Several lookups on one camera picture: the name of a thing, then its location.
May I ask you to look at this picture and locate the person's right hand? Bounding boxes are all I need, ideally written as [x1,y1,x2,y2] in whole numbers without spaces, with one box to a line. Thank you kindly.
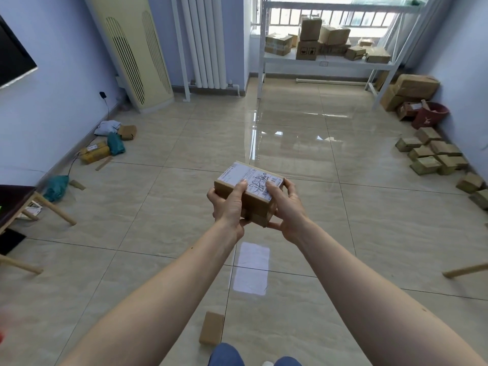
[266,180,310,244]

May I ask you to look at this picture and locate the person's left hand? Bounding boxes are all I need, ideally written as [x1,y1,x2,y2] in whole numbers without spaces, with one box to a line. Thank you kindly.
[207,180,252,241]

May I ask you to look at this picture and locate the cardboard box with white label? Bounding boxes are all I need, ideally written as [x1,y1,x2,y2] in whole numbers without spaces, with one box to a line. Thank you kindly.
[214,161,285,228]

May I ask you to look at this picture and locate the person's right forearm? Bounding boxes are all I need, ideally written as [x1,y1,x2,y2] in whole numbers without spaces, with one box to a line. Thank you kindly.
[294,223,488,366]

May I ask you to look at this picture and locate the person's left forearm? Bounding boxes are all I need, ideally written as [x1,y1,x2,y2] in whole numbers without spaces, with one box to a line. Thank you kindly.
[57,221,245,366]

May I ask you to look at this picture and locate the white bar on floor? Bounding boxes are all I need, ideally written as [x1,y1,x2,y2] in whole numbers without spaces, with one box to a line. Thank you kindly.
[296,78,369,86]

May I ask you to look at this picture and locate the teal parcel bag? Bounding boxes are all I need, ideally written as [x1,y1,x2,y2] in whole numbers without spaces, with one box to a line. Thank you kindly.
[43,175,70,203]
[107,132,126,156]

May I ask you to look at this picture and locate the plain narrow cardboard box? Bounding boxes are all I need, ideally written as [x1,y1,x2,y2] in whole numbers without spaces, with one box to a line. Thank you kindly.
[199,311,225,347]

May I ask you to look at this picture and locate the white metal shelf rack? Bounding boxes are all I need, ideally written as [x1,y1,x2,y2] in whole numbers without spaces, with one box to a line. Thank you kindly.
[257,0,433,111]

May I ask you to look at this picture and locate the grey white plastic parcel bag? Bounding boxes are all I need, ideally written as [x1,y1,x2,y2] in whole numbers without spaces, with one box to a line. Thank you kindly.
[94,120,122,137]

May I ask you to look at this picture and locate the flat-sided brown cardboard box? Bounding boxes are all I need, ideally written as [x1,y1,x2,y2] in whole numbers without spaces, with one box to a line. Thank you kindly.
[380,84,405,112]

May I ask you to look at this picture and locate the yellow taped cardboard box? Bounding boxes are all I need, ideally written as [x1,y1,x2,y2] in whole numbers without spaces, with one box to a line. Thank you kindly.
[79,140,111,165]

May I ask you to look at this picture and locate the open cardboard box with label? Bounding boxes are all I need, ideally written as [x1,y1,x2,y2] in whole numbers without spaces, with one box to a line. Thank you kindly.
[396,101,424,121]

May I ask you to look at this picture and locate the cluster of small tan boxes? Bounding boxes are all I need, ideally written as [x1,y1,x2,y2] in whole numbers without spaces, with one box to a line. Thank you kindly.
[395,127,488,210]

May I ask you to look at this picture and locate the heap of assorted cardboard boxes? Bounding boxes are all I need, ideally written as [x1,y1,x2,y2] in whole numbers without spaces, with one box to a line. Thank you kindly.
[265,15,392,64]

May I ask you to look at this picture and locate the white vertical pipe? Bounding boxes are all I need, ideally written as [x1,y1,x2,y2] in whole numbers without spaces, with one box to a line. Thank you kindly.
[170,0,191,103]

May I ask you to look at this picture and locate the person's blue jeans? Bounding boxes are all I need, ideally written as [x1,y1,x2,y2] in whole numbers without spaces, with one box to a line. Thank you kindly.
[207,342,302,366]

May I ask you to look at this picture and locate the red plastic bucket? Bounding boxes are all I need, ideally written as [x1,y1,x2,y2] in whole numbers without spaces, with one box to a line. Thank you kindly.
[412,101,450,129]

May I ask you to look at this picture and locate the cream standing air conditioner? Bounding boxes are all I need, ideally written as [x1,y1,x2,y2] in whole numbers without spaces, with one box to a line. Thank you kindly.
[83,0,174,114]

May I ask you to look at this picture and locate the large brown cardboard box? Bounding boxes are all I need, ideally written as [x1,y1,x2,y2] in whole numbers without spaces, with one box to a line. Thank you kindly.
[394,74,440,100]

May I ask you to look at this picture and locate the light wooden furniture leg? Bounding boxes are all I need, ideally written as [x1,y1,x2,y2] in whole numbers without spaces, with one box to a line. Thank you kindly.
[442,263,488,279]

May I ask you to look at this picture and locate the dark table with wooden legs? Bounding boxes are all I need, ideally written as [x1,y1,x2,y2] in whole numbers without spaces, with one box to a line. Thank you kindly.
[0,185,77,275]

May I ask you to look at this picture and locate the black flat screen television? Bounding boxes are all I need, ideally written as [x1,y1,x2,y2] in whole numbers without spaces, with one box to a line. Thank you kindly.
[0,14,38,89]

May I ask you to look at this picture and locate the white wall radiator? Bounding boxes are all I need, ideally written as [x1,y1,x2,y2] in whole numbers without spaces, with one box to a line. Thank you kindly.
[179,0,230,90]

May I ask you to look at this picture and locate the black wall plug with cable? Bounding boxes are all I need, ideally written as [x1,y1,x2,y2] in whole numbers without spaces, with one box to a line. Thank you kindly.
[99,91,112,124]

